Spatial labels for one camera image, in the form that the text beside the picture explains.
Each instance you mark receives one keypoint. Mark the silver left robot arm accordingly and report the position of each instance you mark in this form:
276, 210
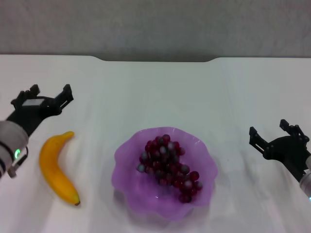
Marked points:
8, 143

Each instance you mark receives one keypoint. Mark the dark red grape bunch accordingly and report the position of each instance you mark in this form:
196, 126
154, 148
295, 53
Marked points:
167, 165

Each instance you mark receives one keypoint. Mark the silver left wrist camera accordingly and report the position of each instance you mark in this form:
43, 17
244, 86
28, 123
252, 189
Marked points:
32, 102

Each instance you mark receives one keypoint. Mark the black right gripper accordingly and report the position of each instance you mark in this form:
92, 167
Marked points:
286, 150

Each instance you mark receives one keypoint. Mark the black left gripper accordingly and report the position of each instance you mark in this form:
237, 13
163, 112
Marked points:
31, 116

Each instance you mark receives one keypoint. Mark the yellow banana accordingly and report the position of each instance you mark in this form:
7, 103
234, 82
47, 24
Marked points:
54, 170

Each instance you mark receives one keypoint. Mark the purple wavy plastic bowl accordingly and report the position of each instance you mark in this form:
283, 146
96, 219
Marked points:
126, 174

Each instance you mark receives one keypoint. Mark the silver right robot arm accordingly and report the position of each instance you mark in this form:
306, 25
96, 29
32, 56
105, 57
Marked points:
306, 184

